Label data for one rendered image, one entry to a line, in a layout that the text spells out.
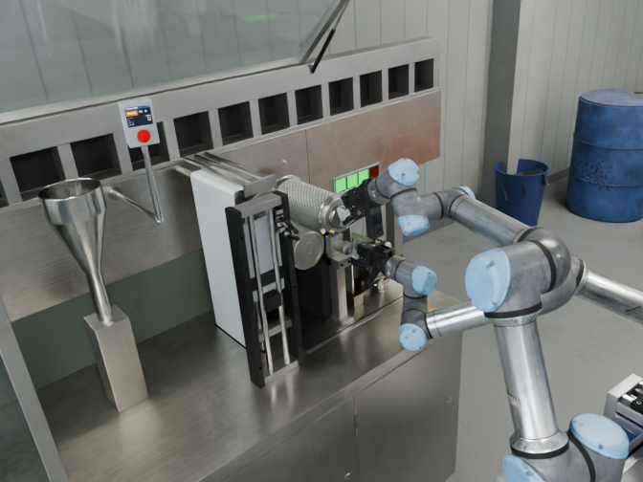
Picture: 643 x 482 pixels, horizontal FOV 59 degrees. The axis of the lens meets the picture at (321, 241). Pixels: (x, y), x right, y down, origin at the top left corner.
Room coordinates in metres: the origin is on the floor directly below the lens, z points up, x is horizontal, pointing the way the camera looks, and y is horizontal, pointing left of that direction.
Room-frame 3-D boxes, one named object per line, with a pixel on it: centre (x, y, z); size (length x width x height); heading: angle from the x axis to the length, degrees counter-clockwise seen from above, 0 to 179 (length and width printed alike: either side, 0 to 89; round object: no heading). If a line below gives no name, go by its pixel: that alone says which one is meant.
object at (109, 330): (1.27, 0.58, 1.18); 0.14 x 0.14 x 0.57
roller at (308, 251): (1.66, 0.12, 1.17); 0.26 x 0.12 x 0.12; 38
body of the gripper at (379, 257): (1.58, -0.17, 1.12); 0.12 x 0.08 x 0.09; 38
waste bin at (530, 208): (4.03, -1.55, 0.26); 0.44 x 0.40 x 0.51; 36
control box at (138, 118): (1.32, 0.40, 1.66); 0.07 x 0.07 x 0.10; 23
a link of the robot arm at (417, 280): (1.46, -0.27, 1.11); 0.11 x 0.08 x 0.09; 38
